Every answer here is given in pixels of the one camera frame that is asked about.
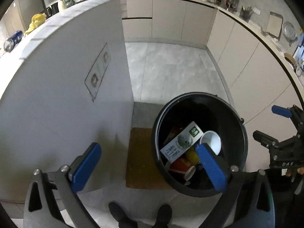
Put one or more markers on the metal colander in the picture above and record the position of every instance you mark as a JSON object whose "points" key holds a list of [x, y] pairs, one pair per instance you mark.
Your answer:
{"points": [[289, 29]]}

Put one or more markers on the brown floor mat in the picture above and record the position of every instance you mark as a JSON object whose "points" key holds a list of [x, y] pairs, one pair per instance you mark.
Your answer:
{"points": [[140, 161]]}

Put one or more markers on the person's right hand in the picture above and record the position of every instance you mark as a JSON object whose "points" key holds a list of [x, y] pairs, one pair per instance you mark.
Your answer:
{"points": [[288, 172]]}

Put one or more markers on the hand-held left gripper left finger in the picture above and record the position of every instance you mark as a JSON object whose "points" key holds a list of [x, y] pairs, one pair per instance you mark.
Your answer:
{"points": [[85, 166]]}

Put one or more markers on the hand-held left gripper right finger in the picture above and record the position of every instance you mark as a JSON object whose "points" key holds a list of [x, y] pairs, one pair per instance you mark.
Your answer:
{"points": [[211, 168]]}

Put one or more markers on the blue and white paper cup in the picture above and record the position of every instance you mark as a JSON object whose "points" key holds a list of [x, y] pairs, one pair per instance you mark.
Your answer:
{"points": [[212, 142]]}

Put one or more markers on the black trash bin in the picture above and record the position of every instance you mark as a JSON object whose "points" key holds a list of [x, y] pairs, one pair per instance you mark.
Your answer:
{"points": [[228, 123]]}

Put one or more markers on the person's right shoe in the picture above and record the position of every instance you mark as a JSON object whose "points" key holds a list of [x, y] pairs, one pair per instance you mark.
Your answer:
{"points": [[163, 215]]}

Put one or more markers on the white kitchen island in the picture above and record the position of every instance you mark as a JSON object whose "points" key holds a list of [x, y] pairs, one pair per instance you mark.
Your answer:
{"points": [[47, 111]]}

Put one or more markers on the person's shoe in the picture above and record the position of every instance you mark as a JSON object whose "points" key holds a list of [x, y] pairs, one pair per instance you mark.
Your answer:
{"points": [[163, 215], [121, 216]]}

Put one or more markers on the blue drink can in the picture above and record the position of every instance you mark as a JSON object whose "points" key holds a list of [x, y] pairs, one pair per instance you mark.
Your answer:
{"points": [[13, 41]]}

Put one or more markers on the yellow cup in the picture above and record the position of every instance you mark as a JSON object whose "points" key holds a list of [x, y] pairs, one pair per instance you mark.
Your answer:
{"points": [[192, 156]]}

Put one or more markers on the yellow cloth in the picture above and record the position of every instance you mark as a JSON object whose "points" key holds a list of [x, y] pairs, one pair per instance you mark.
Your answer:
{"points": [[36, 21]]}

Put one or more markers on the utensil holder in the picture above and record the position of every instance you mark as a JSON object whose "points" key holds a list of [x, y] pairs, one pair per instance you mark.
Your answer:
{"points": [[245, 13]]}

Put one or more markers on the green milk carton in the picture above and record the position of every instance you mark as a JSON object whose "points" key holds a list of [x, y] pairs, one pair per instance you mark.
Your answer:
{"points": [[180, 142]]}

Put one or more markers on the person's left shoe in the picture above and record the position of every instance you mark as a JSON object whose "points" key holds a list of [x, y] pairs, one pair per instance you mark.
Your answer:
{"points": [[121, 216]]}

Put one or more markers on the beige refrigerator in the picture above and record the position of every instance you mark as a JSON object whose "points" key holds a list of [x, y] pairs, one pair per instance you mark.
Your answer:
{"points": [[14, 16]]}

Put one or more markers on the green teapot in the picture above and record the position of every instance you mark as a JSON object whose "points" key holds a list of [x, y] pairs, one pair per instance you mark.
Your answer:
{"points": [[68, 1]]}

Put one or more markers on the clear socket panel cover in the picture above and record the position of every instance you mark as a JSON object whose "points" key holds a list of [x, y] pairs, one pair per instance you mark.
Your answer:
{"points": [[97, 73]]}

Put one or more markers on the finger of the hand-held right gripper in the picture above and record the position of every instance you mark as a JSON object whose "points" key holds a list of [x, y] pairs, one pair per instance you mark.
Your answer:
{"points": [[281, 110], [263, 139]]}

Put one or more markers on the white jug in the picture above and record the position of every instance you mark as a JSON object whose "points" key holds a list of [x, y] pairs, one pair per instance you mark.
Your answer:
{"points": [[62, 4]]}

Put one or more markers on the beige kitchen counter cabinets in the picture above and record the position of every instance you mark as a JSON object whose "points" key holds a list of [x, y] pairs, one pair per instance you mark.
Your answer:
{"points": [[190, 21]]}

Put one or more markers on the white cutting board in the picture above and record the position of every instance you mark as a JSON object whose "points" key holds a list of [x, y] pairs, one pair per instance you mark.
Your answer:
{"points": [[275, 25]]}

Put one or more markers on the black microwave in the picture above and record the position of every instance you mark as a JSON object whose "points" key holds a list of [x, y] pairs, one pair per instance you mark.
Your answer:
{"points": [[53, 9]]}

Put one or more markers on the knife rack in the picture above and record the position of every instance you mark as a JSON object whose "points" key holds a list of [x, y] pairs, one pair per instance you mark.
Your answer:
{"points": [[231, 2]]}

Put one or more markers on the red paper cup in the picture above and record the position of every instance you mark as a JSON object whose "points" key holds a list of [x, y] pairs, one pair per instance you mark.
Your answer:
{"points": [[180, 166]]}

